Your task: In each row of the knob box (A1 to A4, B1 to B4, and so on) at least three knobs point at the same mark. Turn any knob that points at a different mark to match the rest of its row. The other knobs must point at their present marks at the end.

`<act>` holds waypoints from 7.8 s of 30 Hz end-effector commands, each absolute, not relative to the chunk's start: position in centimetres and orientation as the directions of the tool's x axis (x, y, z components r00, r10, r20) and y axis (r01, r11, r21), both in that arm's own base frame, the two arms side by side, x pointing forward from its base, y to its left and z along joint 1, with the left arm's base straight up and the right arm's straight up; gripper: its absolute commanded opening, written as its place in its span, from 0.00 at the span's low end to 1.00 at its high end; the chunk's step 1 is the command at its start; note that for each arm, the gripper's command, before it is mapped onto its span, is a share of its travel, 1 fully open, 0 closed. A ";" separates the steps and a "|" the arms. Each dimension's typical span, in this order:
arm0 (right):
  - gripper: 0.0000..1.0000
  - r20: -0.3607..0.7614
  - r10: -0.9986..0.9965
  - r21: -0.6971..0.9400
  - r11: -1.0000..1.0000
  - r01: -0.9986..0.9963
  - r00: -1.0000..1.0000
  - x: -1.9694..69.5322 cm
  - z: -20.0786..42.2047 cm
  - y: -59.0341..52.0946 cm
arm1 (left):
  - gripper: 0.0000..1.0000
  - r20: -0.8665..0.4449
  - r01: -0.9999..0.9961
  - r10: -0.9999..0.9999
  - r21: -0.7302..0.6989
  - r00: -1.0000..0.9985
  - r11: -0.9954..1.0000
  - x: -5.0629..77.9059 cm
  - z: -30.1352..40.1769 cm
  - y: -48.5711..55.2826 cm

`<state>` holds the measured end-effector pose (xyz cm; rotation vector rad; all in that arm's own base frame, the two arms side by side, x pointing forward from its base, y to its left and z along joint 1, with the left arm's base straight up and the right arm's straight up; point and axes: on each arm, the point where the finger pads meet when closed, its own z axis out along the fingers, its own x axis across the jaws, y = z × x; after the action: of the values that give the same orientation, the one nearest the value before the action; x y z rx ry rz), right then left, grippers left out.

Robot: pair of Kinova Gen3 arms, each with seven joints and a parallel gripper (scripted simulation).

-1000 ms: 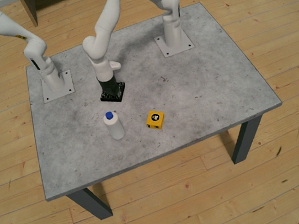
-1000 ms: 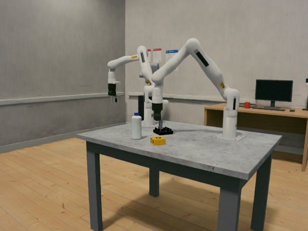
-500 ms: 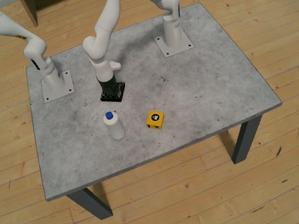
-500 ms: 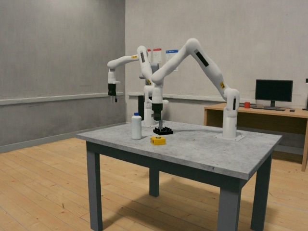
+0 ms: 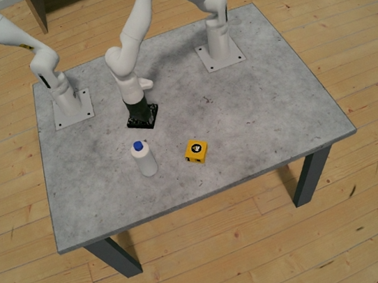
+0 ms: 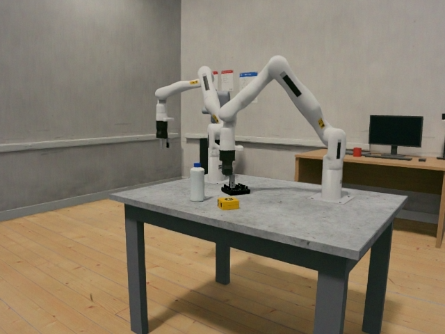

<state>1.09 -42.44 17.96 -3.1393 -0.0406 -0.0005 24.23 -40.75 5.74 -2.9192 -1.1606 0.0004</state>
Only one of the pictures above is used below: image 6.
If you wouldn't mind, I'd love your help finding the white bottle with blue cap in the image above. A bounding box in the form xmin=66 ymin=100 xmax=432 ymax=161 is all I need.
xmin=190 ymin=163 xmax=204 ymax=202

